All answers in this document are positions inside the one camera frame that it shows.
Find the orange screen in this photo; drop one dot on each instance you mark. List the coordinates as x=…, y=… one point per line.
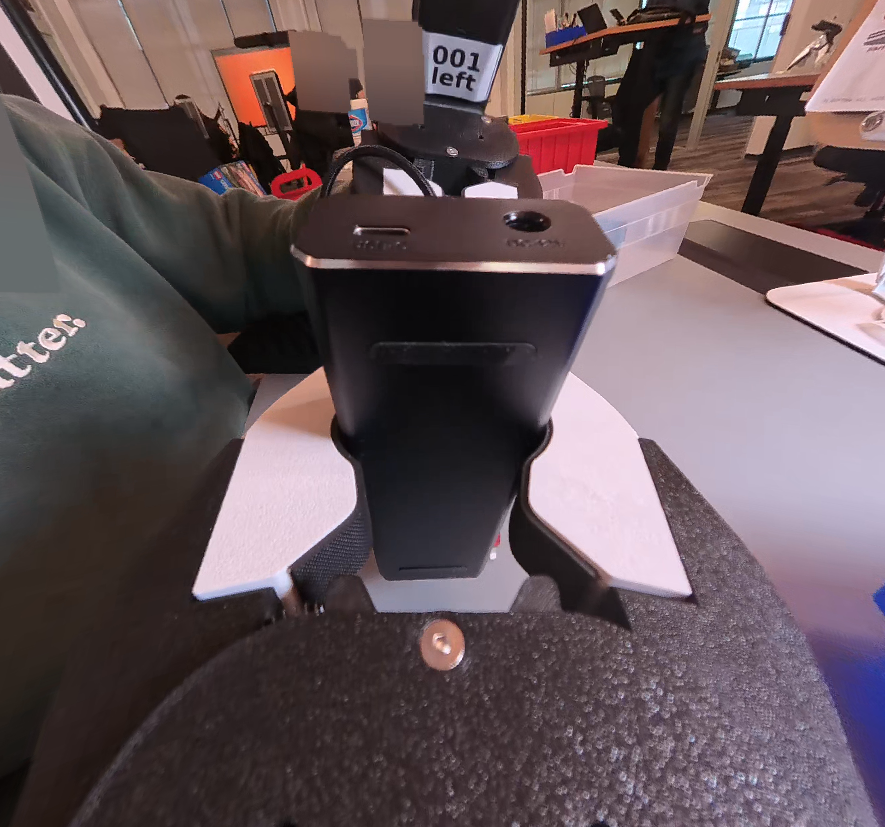
x=231, y=80

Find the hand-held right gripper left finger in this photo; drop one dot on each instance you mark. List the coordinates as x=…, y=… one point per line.
x=276, y=495

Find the small blue bin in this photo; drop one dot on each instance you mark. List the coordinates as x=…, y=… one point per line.
x=563, y=38

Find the white wipes canister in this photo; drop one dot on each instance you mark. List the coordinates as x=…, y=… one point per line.
x=359, y=119

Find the black USB hub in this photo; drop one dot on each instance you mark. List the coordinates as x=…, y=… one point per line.
x=449, y=391

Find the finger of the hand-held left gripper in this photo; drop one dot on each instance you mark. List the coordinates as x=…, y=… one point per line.
x=491, y=191
x=404, y=184

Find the blue printed box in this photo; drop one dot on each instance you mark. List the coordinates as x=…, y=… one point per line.
x=231, y=177

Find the clear plastic bin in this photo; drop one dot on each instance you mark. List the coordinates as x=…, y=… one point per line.
x=650, y=219

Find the red plastic bin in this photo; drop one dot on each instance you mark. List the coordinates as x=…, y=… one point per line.
x=560, y=143

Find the red plastic basket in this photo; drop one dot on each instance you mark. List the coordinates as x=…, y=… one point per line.
x=290, y=184

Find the wooden standing desk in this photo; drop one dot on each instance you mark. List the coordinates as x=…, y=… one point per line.
x=601, y=39

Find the black office chair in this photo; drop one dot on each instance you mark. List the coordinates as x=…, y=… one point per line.
x=598, y=98
x=159, y=136
x=850, y=163

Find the white stand base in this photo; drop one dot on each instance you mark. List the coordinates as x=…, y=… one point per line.
x=823, y=309

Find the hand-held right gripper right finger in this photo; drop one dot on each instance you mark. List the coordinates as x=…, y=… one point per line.
x=601, y=495

